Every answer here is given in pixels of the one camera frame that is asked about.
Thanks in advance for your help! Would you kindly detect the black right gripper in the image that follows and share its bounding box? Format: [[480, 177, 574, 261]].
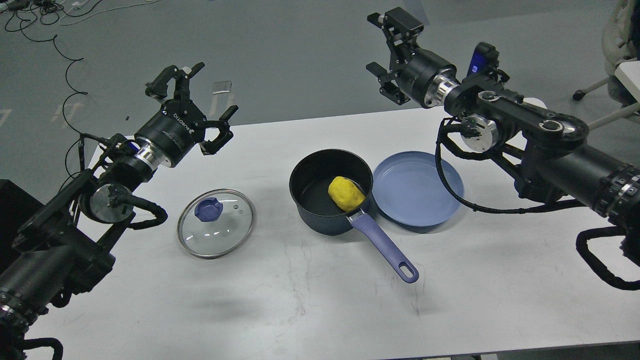
[[365, 7, 458, 109]]

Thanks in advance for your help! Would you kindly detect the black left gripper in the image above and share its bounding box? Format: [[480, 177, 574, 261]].
[[134, 62, 239, 167]]

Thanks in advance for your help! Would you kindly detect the glass lid purple knob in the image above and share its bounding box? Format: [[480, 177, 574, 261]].
[[176, 188, 256, 260]]

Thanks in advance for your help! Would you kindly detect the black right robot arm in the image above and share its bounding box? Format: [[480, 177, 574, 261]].
[[366, 7, 640, 291]]

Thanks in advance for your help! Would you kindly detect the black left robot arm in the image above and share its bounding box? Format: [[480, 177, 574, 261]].
[[1, 63, 238, 360]]

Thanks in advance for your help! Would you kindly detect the grey floor outlet plate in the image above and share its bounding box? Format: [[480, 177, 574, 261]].
[[211, 80, 233, 96]]

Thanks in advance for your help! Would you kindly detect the blue plate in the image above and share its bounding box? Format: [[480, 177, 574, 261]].
[[372, 151, 461, 228]]

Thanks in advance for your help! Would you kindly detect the black box at left edge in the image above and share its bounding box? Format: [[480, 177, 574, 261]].
[[0, 178, 44, 273]]

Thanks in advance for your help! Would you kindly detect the dark blue saucepan purple handle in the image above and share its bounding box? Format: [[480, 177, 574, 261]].
[[289, 149, 419, 284]]

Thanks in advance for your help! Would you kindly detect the black floor cable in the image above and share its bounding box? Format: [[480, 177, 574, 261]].
[[0, 0, 106, 201]]

